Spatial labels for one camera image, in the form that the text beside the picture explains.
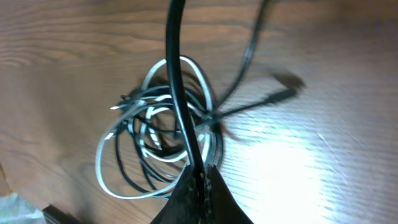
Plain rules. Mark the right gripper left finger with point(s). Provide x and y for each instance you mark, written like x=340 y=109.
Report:
x=186 y=203

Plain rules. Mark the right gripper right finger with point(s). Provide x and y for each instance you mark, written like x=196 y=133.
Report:
x=216 y=203

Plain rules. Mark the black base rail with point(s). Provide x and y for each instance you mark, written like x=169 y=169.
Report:
x=53 y=215

